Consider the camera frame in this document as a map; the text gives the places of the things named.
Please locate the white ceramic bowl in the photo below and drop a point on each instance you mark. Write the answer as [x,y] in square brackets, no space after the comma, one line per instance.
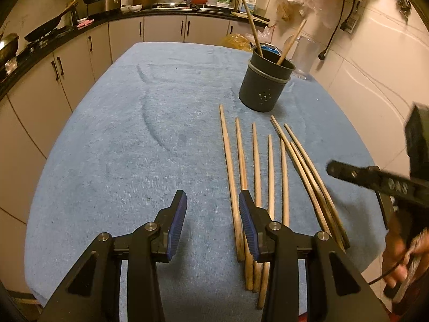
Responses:
[132,8]

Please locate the person's right hand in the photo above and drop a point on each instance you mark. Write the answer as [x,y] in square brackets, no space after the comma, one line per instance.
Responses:
[393,251]

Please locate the pale pink plastic bag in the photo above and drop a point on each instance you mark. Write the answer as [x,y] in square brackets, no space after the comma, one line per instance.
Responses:
[266,33]

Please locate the row of wooden chopsticks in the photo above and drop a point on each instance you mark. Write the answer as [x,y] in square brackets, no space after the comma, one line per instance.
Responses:
[270,174]

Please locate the black wok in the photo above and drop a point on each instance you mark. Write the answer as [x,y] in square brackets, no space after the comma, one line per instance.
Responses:
[43,28]

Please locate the yellow plastic bag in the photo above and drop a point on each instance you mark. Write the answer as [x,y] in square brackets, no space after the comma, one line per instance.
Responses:
[236,42]

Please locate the wall power socket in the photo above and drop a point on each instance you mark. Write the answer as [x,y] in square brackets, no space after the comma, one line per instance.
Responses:
[352,23]

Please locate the dark grey chopstick holder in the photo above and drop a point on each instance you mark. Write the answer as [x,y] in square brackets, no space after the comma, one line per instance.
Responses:
[261,87]

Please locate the dark cooking pot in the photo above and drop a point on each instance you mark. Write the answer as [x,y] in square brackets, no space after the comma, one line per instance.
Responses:
[144,0]

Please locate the clear plastic pitcher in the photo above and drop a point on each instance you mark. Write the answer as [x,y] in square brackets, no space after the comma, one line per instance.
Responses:
[303,60]

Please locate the black kitchen countertop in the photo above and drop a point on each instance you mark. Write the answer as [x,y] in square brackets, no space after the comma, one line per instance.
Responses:
[161,10]

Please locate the black gas stove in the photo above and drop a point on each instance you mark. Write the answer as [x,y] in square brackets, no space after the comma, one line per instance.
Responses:
[37,43]

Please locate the blue plastic bag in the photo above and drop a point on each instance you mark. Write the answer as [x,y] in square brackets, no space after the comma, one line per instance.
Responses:
[271,48]

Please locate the red bowl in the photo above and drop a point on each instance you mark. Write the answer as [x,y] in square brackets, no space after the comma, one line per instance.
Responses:
[198,0]

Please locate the pink cloth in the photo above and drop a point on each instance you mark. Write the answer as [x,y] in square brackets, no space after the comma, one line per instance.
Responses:
[84,22]

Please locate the cream base cabinets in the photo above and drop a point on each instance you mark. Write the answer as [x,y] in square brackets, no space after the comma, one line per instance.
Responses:
[33,107]

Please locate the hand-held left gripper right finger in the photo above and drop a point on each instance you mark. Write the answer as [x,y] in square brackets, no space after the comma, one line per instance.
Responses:
[248,228]

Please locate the long wooden chopstick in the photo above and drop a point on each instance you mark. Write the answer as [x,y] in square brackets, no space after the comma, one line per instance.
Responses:
[250,23]
[291,42]

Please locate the glass pot lid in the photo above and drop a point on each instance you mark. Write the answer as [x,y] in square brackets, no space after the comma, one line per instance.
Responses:
[167,1]

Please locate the wooden cutting board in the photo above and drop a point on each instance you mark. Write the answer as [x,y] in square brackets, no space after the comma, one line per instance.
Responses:
[248,16]

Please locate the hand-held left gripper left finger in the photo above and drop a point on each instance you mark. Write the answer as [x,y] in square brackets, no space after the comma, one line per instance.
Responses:
[177,221]

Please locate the small glass cup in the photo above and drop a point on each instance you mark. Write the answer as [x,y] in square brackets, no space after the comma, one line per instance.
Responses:
[10,66]

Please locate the blue towel table cover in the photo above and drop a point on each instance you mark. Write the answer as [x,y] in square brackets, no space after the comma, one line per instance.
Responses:
[134,141]

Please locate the steel pot with lid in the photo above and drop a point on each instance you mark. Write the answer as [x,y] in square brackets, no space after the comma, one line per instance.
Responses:
[8,45]

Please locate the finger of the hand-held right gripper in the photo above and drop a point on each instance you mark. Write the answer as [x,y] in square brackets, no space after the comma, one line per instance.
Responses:
[368,178]

